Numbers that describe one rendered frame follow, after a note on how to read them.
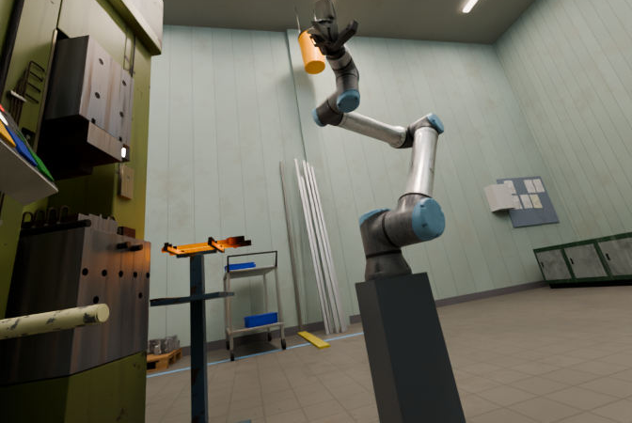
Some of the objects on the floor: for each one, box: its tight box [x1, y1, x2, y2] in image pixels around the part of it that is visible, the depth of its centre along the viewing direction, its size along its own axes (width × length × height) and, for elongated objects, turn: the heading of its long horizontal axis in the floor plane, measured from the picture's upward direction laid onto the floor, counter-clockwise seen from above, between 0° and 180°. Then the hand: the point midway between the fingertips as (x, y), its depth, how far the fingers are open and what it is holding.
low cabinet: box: [532, 231, 632, 289], centre depth 485 cm, size 171×157×71 cm
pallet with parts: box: [145, 335, 182, 373], centre depth 368 cm, size 106×74×30 cm
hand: (319, 3), depth 95 cm, fingers open, 14 cm apart
